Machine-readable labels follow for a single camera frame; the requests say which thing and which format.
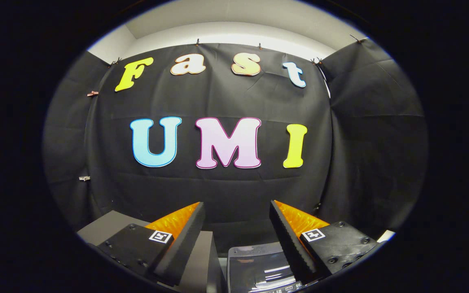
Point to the silver clip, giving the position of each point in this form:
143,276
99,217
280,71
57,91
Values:
84,178

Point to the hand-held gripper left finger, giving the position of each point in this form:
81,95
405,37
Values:
185,246

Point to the black backdrop cloth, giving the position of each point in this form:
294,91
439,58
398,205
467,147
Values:
218,191

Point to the grey cabinet box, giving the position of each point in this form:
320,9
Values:
108,226

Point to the reddish clip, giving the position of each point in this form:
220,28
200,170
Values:
92,93

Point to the small grey washing machine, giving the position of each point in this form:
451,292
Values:
289,289

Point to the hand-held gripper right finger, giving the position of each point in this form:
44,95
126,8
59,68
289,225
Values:
289,244

